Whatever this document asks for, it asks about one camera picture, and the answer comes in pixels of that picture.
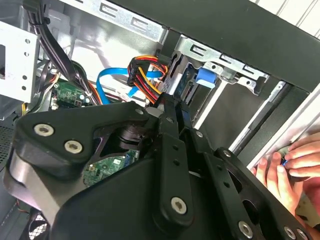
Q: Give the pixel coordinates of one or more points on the hard disk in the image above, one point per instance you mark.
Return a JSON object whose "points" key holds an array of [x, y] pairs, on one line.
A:
{"points": [[206, 77]]}

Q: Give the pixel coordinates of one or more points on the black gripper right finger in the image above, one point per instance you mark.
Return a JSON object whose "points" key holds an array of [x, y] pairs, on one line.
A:
{"points": [[225, 175]]}

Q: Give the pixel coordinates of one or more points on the small round black tool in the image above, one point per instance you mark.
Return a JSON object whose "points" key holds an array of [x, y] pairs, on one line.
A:
{"points": [[285, 163]]}

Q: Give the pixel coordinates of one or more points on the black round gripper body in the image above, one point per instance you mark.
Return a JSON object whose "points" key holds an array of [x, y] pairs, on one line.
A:
{"points": [[112, 212]]}

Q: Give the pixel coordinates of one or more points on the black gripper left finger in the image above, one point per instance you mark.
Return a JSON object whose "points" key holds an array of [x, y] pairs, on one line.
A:
{"points": [[62, 117]]}

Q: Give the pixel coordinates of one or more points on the person's right hand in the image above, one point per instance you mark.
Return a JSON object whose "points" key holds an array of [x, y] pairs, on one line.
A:
{"points": [[307, 155]]}

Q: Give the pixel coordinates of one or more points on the person's left hand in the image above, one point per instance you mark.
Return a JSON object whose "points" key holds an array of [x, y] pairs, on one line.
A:
{"points": [[275, 180]]}

